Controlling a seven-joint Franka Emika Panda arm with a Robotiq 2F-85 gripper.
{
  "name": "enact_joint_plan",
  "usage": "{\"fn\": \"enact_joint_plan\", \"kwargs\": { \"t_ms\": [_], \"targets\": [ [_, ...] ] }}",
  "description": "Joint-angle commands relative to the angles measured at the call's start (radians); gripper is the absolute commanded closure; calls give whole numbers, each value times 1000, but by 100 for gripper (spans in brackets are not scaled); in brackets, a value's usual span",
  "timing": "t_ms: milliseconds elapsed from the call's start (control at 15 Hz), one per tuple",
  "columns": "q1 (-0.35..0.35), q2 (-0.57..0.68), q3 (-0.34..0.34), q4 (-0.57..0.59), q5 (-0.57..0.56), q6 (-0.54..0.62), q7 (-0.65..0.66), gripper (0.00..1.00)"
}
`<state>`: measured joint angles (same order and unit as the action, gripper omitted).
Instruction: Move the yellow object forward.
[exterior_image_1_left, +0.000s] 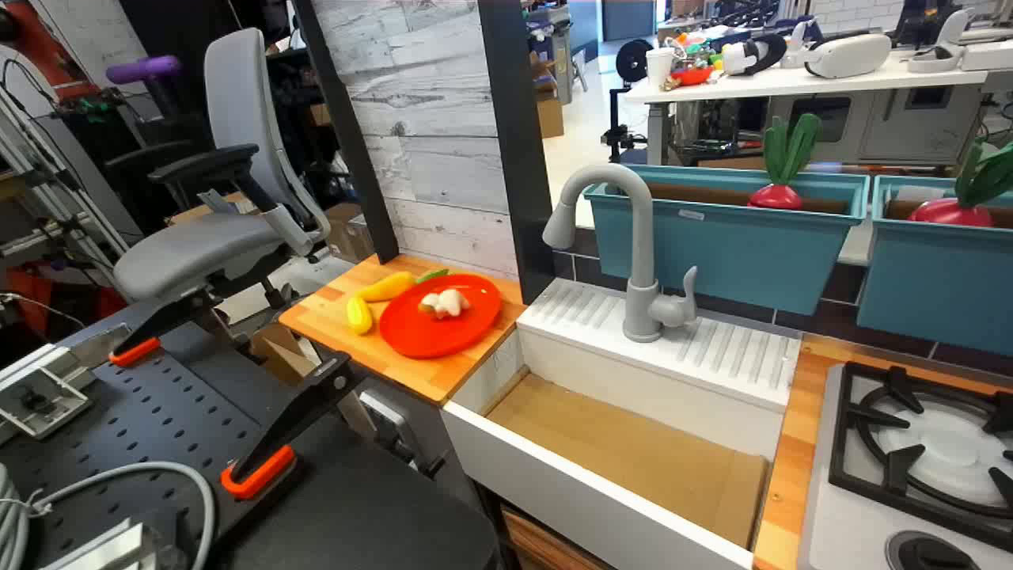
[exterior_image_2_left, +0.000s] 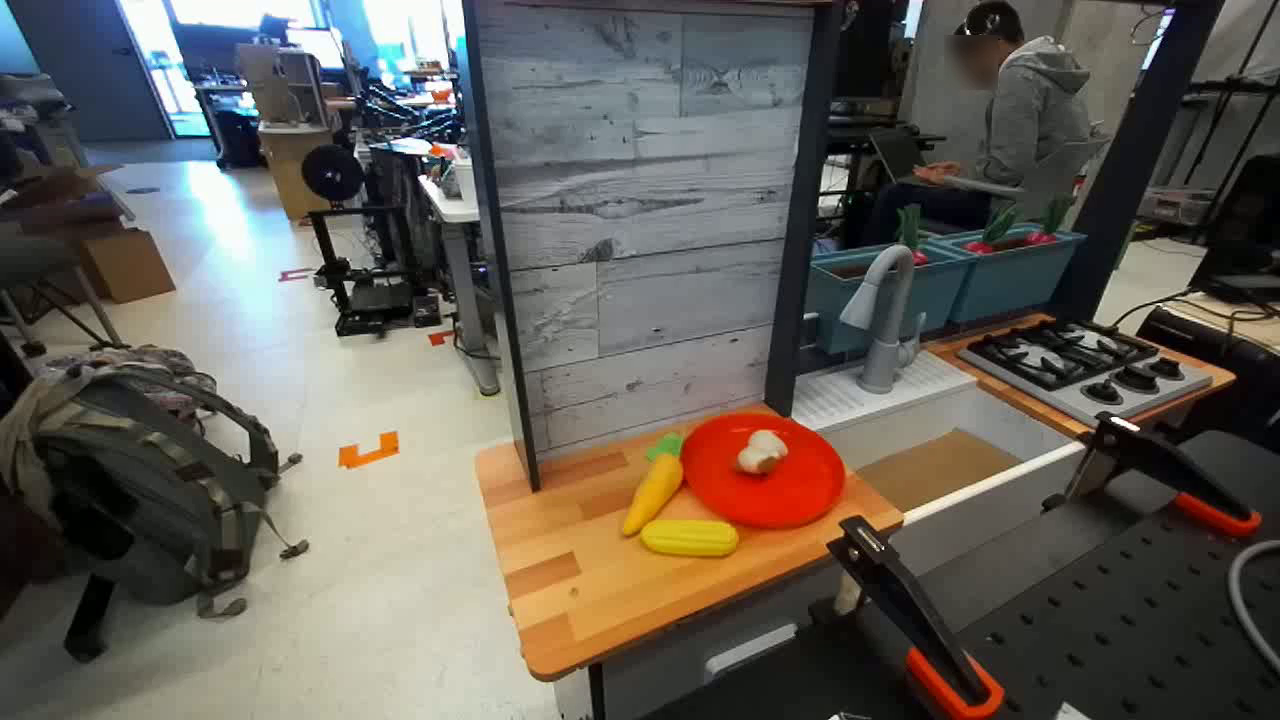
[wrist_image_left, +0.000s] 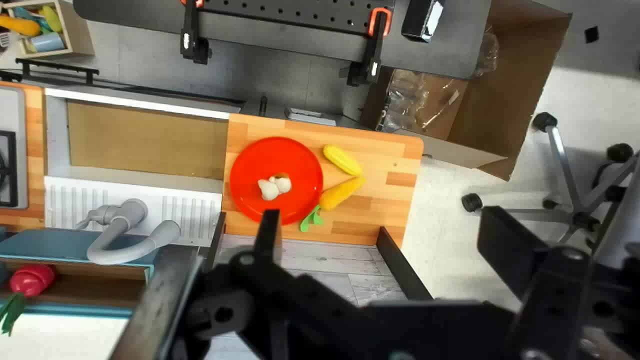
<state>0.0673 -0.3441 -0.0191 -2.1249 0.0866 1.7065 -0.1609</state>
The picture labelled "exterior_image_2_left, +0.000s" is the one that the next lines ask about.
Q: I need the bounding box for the white cable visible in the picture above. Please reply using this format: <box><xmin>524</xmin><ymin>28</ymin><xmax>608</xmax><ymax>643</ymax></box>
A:
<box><xmin>1226</xmin><ymin>535</ymin><xmax>1280</xmax><ymax>671</ymax></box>

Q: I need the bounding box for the white toy sink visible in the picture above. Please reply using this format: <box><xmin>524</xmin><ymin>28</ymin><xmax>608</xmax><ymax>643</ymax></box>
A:
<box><xmin>792</xmin><ymin>350</ymin><xmax>1089</xmax><ymax>577</ymax></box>

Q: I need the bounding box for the grey toy faucet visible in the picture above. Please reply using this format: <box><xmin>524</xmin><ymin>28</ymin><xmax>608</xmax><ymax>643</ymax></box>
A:
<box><xmin>835</xmin><ymin>240</ymin><xmax>930</xmax><ymax>398</ymax></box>

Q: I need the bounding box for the grey wood backdrop panel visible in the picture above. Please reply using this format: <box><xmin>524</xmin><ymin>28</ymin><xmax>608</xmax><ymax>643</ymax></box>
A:
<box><xmin>478</xmin><ymin>0</ymin><xmax>817</xmax><ymax>463</ymax></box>

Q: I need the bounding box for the white toy garlic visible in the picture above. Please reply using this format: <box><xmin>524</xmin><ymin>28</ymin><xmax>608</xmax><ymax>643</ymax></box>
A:
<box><xmin>732</xmin><ymin>429</ymin><xmax>792</xmax><ymax>479</ymax></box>

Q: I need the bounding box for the black perforated board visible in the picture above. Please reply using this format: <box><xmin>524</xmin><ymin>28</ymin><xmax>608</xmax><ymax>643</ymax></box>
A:
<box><xmin>955</xmin><ymin>504</ymin><xmax>1280</xmax><ymax>720</ymax></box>

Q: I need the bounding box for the yellow toy lemon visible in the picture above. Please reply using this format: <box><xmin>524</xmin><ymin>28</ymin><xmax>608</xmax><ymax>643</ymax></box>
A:
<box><xmin>637</xmin><ymin>515</ymin><xmax>743</xmax><ymax>564</ymax></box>

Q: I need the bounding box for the person in grey hoodie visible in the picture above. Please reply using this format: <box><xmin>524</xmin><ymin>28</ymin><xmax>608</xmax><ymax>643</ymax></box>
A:
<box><xmin>851</xmin><ymin>0</ymin><xmax>1109</xmax><ymax>252</ymax></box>

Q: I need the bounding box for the black slanted beam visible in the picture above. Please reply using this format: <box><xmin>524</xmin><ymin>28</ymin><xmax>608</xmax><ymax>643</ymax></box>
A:
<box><xmin>1051</xmin><ymin>0</ymin><xmax>1226</xmax><ymax>326</ymax></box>

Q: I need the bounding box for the red plastic plate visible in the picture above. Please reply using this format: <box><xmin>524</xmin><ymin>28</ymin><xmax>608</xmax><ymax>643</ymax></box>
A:
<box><xmin>681</xmin><ymin>407</ymin><xmax>850</xmax><ymax>534</ymax></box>

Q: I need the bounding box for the black clamp orange handle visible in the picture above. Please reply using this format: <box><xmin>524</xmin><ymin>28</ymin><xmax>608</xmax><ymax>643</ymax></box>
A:
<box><xmin>824</xmin><ymin>515</ymin><xmax>1014</xmax><ymax>720</ymax></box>
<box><xmin>1059</xmin><ymin>413</ymin><xmax>1270</xmax><ymax>543</ymax></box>

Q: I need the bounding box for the wooden cart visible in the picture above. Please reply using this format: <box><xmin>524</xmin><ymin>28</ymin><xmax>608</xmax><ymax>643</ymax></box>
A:
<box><xmin>238</xmin><ymin>42</ymin><xmax>335</xmax><ymax>225</ymax></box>

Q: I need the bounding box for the black machine stand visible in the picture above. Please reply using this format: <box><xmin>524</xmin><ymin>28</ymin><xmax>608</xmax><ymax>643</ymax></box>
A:
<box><xmin>301</xmin><ymin>137</ymin><xmax>446</xmax><ymax>341</ymax></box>

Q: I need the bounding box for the black frame post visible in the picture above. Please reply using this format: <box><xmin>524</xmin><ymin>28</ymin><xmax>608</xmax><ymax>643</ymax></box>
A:
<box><xmin>459</xmin><ymin>0</ymin><xmax>546</xmax><ymax>498</ymax></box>
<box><xmin>760</xmin><ymin>0</ymin><xmax>843</xmax><ymax>417</ymax></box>

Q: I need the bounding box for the toy stove with black burners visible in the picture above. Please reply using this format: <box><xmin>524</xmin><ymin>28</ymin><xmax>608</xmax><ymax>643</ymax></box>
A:
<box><xmin>931</xmin><ymin>313</ymin><xmax>1239</xmax><ymax>441</ymax></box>

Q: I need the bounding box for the grey desk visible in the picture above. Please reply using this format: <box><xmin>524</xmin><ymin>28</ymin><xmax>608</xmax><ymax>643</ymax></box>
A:
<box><xmin>415</xmin><ymin>156</ymin><xmax>506</xmax><ymax>400</ymax></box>

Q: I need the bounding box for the grey backpack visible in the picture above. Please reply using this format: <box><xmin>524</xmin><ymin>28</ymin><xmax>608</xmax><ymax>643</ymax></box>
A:
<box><xmin>0</xmin><ymin>341</ymin><xmax>312</xmax><ymax>624</ymax></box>

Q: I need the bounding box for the blue plastic bin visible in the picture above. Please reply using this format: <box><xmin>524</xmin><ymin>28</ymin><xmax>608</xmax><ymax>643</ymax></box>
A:
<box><xmin>804</xmin><ymin>237</ymin><xmax>971</xmax><ymax>362</ymax></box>
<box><xmin>931</xmin><ymin>225</ymin><xmax>1089</xmax><ymax>334</ymax></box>

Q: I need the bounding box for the cardboard box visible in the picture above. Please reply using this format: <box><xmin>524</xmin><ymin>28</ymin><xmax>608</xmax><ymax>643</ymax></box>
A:
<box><xmin>72</xmin><ymin>220</ymin><xmax>179</xmax><ymax>308</ymax></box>

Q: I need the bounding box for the grey cabinet front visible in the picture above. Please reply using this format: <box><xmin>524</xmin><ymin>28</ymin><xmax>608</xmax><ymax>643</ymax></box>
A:
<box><xmin>586</xmin><ymin>564</ymin><xmax>857</xmax><ymax>720</ymax></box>

